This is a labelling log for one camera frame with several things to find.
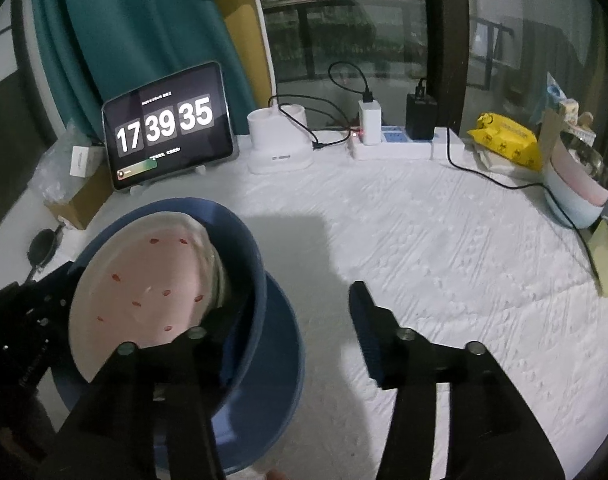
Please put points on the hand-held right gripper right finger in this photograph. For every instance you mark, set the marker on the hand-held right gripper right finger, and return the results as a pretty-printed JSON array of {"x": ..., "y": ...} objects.
[{"x": 366, "y": 330}]

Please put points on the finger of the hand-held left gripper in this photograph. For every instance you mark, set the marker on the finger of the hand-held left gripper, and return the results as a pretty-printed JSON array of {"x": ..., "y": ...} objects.
[{"x": 59, "y": 285}]

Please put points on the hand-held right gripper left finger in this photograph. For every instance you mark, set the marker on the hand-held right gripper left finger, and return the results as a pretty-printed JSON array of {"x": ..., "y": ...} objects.
[{"x": 184, "y": 360}]

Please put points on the blue plate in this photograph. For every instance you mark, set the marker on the blue plate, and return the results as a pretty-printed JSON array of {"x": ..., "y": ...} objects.
[{"x": 284, "y": 350}]

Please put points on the pink strawberry print bowl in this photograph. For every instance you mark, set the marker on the pink strawberry print bowl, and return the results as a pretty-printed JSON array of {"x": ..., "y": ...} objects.
[{"x": 144, "y": 280}]

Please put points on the pale yellow bowl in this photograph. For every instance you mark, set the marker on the pale yellow bowl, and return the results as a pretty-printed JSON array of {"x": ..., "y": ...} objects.
[{"x": 219, "y": 280}]

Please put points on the blue bowl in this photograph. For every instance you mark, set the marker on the blue bowl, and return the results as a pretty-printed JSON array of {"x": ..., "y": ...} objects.
[{"x": 239, "y": 250}]

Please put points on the black round object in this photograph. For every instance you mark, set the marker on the black round object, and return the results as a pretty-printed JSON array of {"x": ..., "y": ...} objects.
[{"x": 41, "y": 247}]

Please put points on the cardboard box with bags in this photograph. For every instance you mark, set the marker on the cardboard box with bags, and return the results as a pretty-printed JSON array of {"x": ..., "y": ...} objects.
[{"x": 54, "y": 170}]

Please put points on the white tablet stand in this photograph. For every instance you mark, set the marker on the white tablet stand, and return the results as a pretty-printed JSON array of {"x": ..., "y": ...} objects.
[{"x": 136, "y": 190}]

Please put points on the small white box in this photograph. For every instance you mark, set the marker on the small white box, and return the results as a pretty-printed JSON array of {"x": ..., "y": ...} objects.
[{"x": 86, "y": 161}]

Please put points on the white power strip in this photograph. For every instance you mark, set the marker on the white power strip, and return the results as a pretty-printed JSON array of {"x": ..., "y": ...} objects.
[{"x": 399, "y": 151}]

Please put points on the tablet with clock display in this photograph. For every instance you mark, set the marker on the tablet with clock display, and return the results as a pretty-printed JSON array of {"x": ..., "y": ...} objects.
[{"x": 169, "y": 125}]

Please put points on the white desk lamp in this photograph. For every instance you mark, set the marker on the white desk lamp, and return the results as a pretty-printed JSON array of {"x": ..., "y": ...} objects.
[{"x": 279, "y": 150}]

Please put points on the white tissue packet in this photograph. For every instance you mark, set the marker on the white tissue packet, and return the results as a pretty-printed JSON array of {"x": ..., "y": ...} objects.
[{"x": 486, "y": 160}]

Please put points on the white charger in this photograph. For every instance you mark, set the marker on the white charger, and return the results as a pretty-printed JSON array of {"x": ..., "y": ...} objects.
[{"x": 370, "y": 120}]

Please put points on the black charger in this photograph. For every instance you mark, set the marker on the black charger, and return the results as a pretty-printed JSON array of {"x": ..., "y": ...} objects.
[{"x": 421, "y": 117}]

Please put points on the yellow packet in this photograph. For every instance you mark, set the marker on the yellow packet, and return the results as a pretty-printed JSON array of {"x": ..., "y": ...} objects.
[{"x": 509, "y": 140}]

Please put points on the plain pink bowl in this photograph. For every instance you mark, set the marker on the plain pink bowl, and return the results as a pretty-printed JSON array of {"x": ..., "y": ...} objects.
[{"x": 579, "y": 180}]

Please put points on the teal curtain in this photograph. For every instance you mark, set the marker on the teal curtain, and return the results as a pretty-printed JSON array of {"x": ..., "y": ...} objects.
[{"x": 134, "y": 25}]

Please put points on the metal bowl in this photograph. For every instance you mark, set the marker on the metal bowl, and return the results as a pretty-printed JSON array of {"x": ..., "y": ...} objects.
[{"x": 596, "y": 160}]

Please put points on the blue and white packet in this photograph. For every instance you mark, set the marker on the blue and white packet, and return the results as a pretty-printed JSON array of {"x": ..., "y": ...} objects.
[{"x": 554, "y": 97}]

